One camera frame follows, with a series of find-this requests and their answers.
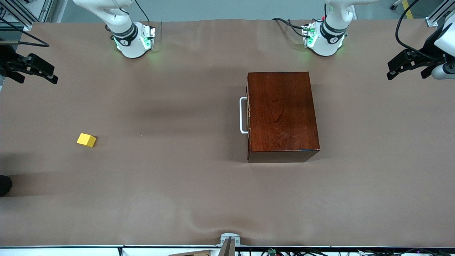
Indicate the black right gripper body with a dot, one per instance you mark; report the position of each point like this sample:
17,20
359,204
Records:
7,57

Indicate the brown table cloth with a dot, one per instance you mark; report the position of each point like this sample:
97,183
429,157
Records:
177,195

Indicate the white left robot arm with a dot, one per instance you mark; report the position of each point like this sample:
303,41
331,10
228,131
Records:
328,44

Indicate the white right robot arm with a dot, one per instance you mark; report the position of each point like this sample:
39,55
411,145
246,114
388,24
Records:
131,46

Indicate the black caster wheel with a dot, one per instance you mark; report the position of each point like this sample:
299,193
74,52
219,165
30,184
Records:
394,5

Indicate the yellow block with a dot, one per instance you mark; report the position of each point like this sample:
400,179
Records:
86,140

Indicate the brown cardboard piece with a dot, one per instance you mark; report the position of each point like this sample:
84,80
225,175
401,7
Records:
195,253

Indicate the grey metal clamp bracket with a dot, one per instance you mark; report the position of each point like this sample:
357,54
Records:
229,237

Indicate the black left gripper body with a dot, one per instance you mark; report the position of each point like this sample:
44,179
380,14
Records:
427,49

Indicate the black rounded object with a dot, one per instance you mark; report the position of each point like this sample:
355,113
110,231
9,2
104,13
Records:
4,185

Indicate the dark brown wooden cabinet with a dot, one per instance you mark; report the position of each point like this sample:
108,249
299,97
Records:
284,113

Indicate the aluminium frame profile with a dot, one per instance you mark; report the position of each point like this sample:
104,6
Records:
17,14
435,18

